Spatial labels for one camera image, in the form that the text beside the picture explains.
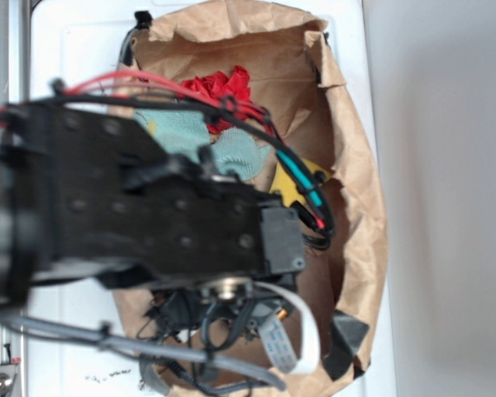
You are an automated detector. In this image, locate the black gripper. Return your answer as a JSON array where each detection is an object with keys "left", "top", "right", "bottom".
[{"left": 119, "top": 152, "right": 303, "bottom": 331}]

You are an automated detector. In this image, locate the teal knitted cloth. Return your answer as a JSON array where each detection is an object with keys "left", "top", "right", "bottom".
[{"left": 132, "top": 109, "right": 272, "bottom": 181}]

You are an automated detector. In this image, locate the yellow sponge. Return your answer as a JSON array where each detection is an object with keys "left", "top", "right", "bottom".
[{"left": 269, "top": 158, "right": 332, "bottom": 207}]

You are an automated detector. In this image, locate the red crumpled paper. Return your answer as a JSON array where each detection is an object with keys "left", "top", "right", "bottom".
[{"left": 178, "top": 65, "right": 254, "bottom": 136}]

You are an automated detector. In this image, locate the brown paper bag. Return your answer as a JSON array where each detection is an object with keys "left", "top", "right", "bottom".
[{"left": 120, "top": 1, "right": 389, "bottom": 396}]

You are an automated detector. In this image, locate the red wire bundle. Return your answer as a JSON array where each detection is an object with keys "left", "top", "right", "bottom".
[{"left": 0, "top": 70, "right": 327, "bottom": 231}]

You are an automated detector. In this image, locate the white ribbon cable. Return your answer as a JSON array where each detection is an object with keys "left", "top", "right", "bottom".
[{"left": 254, "top": 281, "right": 322, "bottom": 375}]

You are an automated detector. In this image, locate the grey braided cable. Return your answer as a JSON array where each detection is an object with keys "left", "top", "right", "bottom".
[{"left": 0, "top": 316, "right": 289, "bottom": 394}]

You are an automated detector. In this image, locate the aluminium frame rail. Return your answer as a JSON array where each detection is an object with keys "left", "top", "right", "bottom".
[{"left": 0, "top": 1, "right": 31, "bottom": 396}]

